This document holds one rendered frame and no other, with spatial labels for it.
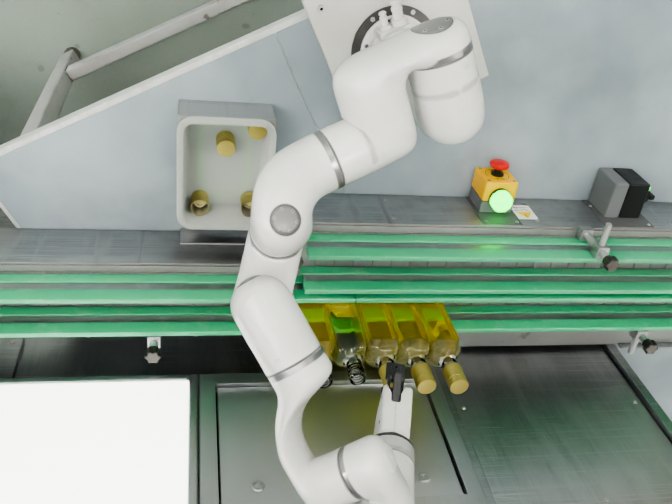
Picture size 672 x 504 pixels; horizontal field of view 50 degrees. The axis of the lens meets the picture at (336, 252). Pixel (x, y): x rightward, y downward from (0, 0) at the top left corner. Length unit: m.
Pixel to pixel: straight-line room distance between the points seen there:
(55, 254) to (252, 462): 0.53
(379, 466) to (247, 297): 0.28
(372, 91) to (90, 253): 0.69
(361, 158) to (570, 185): 0.75
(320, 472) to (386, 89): 0.51
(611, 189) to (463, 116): 0.63
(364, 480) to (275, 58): 0.75
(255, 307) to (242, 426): 0.42
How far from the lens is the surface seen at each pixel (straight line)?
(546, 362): 1.67
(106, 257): 1.41
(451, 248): 1.39
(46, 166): 1.46
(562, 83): 1.53
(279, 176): 0.94
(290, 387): 0.96
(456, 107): 1.02
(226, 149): 1.34
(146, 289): 1.36
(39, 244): 1.47
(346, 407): 1.38
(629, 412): 1.63
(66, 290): 1.36
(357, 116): 0.97
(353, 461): 0.99
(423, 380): 1.25
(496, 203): 1.47
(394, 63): 0.96
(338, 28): 1.27
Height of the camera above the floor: 2.04
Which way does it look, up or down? 56 degrees down
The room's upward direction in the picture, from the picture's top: 163 degrees clockwise
